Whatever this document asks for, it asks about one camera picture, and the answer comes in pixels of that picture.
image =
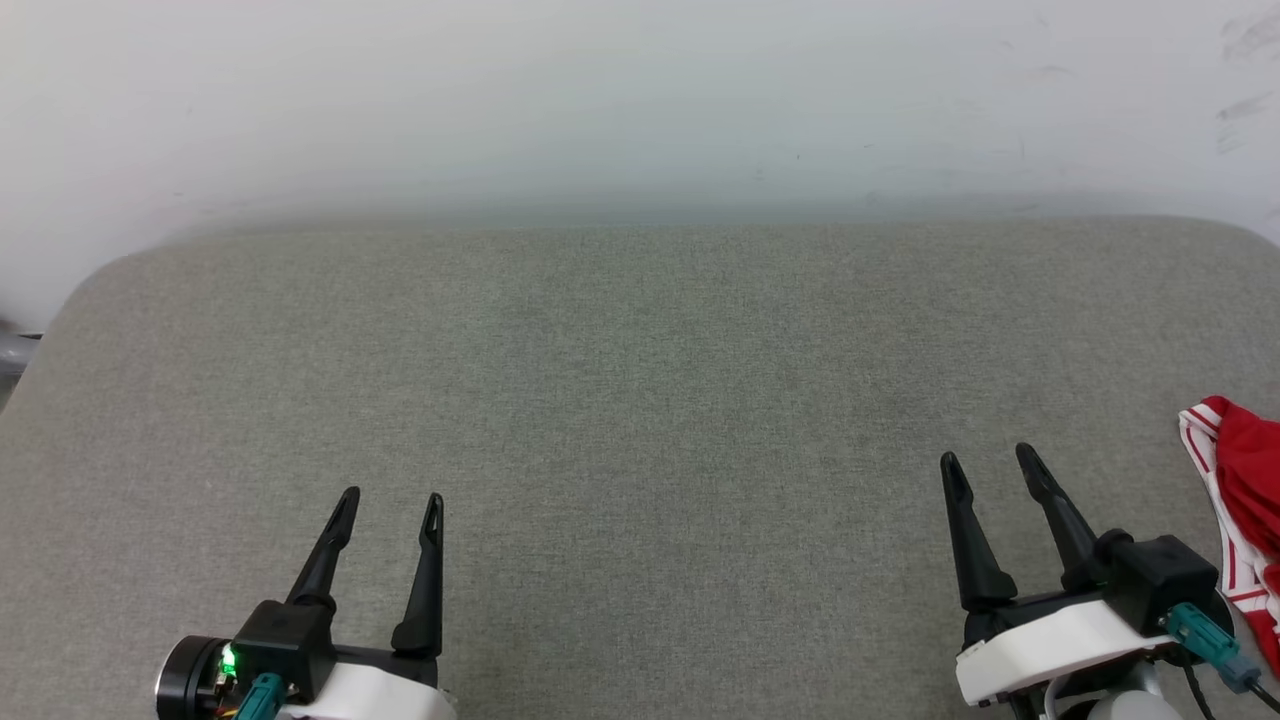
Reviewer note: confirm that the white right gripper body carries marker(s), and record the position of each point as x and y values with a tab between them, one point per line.
1050	645

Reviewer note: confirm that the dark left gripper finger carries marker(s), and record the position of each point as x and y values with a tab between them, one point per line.
428	600
322	570

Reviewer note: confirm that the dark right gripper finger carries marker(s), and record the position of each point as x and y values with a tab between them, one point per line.
1070	530
978	560

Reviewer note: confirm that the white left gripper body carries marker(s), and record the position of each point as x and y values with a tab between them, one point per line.
380	695

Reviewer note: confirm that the red and white garment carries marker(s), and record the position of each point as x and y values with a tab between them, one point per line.
1250	480

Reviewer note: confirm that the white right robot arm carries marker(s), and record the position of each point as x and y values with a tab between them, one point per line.
1130	705

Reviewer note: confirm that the grey fabric sofa seat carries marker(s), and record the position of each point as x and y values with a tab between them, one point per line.
640	450

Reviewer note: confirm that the grey blurry object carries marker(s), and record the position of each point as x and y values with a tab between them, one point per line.
15	352

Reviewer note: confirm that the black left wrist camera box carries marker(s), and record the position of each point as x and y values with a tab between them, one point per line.
285	640

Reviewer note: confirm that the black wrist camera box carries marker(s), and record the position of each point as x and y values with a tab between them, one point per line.
1165	580
285	640

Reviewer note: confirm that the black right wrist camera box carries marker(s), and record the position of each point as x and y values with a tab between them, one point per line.
1165	580

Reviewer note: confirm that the teal left camera connector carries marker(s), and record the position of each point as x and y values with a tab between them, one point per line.
262	700

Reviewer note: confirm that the teal camera connector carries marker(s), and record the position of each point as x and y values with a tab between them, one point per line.
262	700
1205	640

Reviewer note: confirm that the teal right camera connector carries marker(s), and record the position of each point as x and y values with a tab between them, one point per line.
1205	640

